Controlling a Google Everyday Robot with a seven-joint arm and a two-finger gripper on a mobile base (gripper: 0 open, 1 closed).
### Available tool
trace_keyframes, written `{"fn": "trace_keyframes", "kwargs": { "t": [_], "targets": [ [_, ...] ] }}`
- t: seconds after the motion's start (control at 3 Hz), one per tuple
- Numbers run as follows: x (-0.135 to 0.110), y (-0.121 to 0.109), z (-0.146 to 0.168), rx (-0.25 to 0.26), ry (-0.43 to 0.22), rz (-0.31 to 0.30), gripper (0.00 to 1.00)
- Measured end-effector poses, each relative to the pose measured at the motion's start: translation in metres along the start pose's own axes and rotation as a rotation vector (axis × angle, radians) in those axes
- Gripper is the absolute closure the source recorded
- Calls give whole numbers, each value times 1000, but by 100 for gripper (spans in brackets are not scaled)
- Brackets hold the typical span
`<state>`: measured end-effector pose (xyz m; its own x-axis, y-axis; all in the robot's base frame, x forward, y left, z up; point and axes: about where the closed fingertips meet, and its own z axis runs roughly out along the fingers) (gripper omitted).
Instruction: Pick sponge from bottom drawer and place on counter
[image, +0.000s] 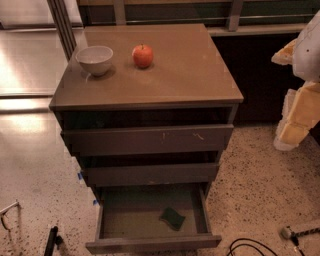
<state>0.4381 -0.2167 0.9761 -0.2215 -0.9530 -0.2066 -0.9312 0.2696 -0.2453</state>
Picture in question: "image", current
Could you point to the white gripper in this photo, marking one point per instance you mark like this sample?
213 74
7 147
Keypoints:
309 53

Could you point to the green yellow sponge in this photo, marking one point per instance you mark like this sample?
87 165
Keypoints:
172 218

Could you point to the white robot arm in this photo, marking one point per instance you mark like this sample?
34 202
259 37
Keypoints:
306 57

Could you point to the grey drawer cabinet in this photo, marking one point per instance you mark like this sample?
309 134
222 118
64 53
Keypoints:
187 84

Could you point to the top grey drawer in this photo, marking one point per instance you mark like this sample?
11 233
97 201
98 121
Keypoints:
148 140

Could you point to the middle grey drawer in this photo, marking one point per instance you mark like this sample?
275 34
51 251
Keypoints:
150 174

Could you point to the open bottom grey drawer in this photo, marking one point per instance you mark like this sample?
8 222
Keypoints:
128 220

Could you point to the red apple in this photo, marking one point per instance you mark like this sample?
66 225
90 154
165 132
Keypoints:
142 55

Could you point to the white ceramic bowl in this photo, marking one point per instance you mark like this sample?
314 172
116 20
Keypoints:
96 60

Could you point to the blue tape piece upper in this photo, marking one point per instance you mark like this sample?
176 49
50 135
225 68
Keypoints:
79 175

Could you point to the black object on floor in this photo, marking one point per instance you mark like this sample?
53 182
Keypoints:
54 240

